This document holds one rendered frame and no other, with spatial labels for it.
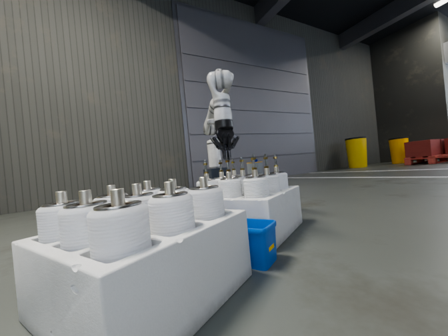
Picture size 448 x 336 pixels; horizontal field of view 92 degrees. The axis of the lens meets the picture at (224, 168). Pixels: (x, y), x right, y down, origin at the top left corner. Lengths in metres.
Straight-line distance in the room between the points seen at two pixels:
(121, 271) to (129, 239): 0.06
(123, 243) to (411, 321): 0.51
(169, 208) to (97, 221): 0.13
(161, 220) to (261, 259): 0.33
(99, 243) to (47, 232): 0.23
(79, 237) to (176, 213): 0.18
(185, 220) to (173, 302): 0.14
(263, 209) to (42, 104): 3.28
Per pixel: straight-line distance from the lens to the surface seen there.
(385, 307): 0.59
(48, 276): 0.51
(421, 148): 5.66
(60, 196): 0.63
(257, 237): 0.65
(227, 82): 0.93
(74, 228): 0.49
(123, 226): 0.38
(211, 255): 0.49
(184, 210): 0.46
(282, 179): 1.01
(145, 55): 3.97
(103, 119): 3.55
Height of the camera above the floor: 0.30
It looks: level
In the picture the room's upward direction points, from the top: 5 degrees counter-clockwise
